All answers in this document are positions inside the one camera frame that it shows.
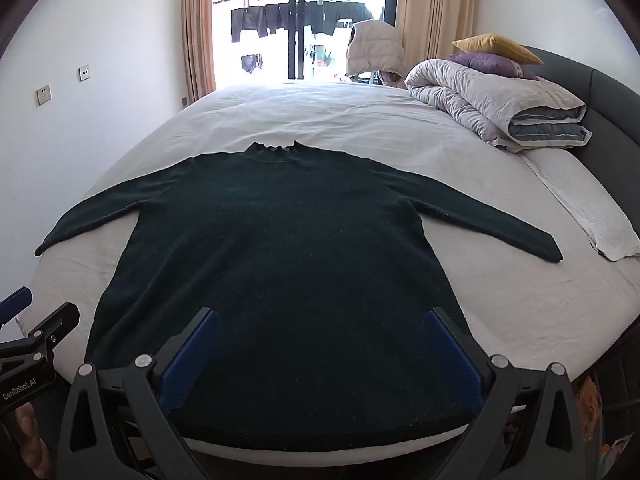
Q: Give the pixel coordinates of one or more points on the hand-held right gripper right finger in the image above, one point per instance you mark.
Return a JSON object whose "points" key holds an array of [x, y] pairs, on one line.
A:
{"points": [[452, 360]]}

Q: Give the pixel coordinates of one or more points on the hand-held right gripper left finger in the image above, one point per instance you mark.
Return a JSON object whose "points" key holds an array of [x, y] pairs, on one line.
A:
{"points": [[190, 360]]}

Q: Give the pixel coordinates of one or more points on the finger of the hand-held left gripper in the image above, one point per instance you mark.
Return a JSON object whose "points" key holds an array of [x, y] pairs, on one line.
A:
{"points": [[62, 317], [15, 305]]}

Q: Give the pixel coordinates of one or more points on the dark green sweater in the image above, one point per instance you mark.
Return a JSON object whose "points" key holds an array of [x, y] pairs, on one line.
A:
{"points": [[280, 260]]}

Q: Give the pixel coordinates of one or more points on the row of hanging dark clothes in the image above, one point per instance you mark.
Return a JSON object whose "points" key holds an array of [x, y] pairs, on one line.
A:
{"points": [[272, 17]]}

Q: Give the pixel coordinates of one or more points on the person's left hand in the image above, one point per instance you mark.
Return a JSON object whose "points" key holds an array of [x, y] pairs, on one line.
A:
{"points": [[30, 440]]}

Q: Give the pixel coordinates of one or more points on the brown patterned cloth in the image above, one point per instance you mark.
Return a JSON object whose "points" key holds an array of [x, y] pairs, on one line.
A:
{"points": [[592, 410]]}

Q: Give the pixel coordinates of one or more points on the flat white pillow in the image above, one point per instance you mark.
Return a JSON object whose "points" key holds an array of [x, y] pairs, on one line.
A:
{"points": [[590, 200]]}

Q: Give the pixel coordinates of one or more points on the round white bed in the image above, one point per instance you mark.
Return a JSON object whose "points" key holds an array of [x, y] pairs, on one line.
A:
{"points": [[350, 120]]}

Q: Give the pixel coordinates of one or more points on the folded grey quilt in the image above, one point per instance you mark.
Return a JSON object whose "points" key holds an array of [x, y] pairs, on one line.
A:
{"points": [[475, 95]]}

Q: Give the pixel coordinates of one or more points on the purple pillow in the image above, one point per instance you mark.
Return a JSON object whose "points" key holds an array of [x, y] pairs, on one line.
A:
{"points": [[487, 62]]}

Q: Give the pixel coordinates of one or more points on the grey upholstered headboard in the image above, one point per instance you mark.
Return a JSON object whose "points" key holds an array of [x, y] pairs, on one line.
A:
{"points": [[610, 105]]}

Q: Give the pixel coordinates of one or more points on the small hanging black garment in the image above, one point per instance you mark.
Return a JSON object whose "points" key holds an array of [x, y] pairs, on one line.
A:
{"points": [[250, 62]]}

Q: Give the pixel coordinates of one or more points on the beige curtain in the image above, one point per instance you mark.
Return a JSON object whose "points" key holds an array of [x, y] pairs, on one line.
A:
{"points": [[435, 5], [197, 35]]}

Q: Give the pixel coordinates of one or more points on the yellow pillow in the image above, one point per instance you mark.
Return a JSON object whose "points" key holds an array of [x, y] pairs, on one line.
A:
{"points": [[492, 45]]}

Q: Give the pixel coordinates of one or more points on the beige puffer vest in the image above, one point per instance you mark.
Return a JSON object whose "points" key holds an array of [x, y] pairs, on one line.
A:
{"points": [[372, 50]]}

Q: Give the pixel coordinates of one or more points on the wall power outlet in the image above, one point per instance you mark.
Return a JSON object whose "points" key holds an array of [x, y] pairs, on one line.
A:
{"points": [[44, 94]]}

